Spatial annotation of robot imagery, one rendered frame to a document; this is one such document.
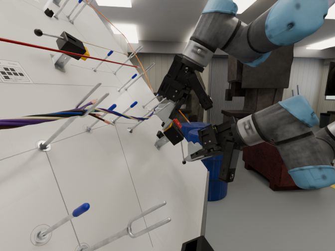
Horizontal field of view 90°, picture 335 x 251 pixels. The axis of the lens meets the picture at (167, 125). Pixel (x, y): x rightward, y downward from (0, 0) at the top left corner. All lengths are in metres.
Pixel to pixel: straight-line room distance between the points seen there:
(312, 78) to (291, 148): 8.84
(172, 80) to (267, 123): 0.25
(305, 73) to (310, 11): 8.65
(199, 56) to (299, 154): 0.31
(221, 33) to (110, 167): 0.39
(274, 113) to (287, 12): 0.19
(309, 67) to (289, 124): 8.72
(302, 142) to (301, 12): 0.24
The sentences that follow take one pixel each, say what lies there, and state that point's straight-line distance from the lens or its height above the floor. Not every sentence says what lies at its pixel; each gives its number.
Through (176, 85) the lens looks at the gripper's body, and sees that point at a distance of 0.46.
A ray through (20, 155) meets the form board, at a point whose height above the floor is 1.17.
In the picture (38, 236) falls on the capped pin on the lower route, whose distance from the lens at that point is 0.27.
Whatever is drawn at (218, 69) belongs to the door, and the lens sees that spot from 6.91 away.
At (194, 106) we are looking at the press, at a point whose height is 0.86.
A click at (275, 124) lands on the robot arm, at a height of 1.18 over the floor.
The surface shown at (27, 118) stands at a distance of 0.21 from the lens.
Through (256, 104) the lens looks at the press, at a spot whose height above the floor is 1.04.
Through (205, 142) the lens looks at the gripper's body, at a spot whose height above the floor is 1.11.
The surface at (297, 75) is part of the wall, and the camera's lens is 8.79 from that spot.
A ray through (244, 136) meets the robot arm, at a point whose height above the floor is 1.14.
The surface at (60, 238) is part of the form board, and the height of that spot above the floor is 1.07.
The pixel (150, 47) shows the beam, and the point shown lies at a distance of 6.05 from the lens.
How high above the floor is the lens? 1.25
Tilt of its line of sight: 10 degrees down
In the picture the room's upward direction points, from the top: straight up
